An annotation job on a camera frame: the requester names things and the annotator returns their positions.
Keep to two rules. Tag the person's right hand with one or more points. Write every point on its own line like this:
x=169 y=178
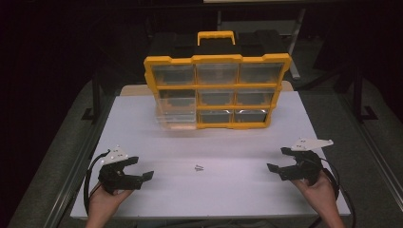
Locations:
x=318 y=193

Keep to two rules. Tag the transparent plastic drawer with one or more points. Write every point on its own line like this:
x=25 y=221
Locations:
x=176 y=110

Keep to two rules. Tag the aluminium rail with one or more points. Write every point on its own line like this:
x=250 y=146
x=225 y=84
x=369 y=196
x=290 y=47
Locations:
x=76 y=164
x=374 y=148

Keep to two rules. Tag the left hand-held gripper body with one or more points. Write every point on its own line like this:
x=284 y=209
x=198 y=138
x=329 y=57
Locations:
x=115 y=179

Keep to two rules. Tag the yellow black organizer box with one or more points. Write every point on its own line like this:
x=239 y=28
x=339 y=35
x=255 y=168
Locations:
x=218 y=84

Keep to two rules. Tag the person's left hand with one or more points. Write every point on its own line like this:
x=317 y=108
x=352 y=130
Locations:
x=106 y=202

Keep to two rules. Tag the grid of clear organizer drawers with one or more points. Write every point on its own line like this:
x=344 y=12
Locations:
x=218 y=74

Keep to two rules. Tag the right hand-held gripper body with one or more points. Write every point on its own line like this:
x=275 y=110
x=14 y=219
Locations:
x=305 y=166

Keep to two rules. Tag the black metal stand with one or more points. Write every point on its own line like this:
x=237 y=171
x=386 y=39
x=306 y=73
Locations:
x=359 y=98
x=95 y=101

